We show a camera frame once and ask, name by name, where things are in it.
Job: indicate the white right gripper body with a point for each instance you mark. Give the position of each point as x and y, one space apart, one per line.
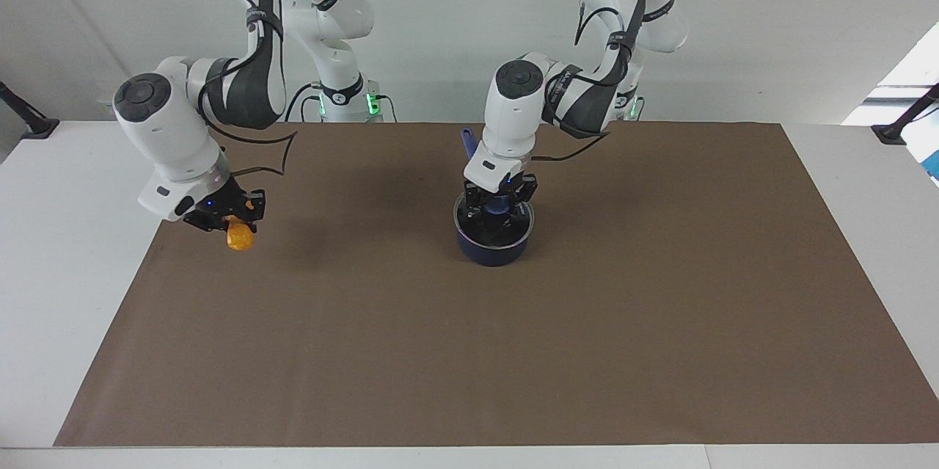
172 199

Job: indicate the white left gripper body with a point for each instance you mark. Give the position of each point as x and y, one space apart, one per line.
495 164

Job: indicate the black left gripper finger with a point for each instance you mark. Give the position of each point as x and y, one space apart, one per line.
522 197
475 203

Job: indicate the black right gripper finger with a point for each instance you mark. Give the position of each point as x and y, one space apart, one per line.
211 213
249 206

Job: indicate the glass lid with blue knob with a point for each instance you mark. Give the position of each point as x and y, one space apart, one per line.
499 206

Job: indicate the yellow toy corn cob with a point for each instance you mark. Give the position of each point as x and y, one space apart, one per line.
240 236

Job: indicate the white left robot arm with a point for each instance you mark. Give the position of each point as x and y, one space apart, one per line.
513 113

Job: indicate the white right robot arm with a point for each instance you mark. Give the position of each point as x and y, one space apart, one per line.
169 131

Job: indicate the brown table mat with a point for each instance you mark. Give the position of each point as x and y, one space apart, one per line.
367 344

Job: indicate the blue object at edge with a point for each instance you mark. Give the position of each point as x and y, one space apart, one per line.
933 166

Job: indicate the black camera stand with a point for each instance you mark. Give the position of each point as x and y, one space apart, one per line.
33 125
891 133

